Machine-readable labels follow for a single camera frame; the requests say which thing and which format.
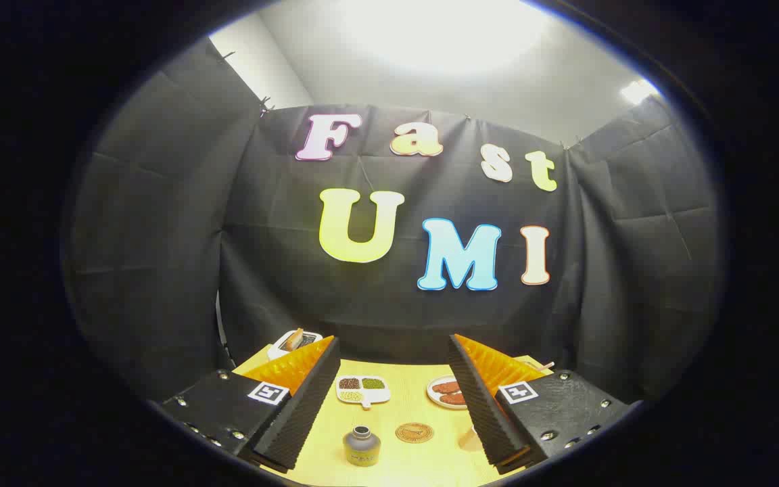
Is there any wooden table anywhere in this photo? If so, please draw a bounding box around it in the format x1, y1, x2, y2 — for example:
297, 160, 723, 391
233, 344, 556, 487

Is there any silver green juice bottle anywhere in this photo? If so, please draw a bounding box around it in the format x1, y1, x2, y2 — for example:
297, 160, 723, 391
343, 425, 382, 467

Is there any white divided dish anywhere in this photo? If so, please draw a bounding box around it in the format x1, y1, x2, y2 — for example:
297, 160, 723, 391
335, 375, 392, 411

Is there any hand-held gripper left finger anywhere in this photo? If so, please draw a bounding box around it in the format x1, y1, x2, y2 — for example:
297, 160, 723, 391
158, 335, 341, 474

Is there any black backdrop cloth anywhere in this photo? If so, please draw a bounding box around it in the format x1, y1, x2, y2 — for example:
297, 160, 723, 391
65, 37, 728, 407

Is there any white toaster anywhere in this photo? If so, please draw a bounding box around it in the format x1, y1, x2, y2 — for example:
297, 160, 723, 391
268, 329, 323, 360

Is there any white round plate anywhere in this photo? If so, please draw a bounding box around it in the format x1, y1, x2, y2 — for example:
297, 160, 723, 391
427, 375, 469, 411

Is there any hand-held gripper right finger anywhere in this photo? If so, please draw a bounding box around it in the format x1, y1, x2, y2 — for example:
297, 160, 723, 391
447, 333, 635, 476

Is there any round wooden coaster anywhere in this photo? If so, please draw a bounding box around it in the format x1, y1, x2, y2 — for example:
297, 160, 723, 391
395, 423, 435, 444

